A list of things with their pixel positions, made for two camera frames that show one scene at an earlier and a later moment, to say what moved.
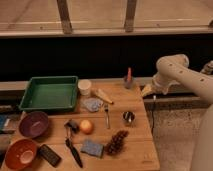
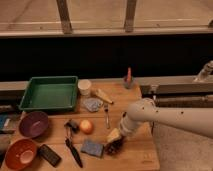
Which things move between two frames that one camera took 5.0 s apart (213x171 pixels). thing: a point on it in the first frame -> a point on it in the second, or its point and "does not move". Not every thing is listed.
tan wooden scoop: [102, 95] does not move
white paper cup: [84, 87] does not move
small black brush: [71, 124] does not move
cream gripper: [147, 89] -> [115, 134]
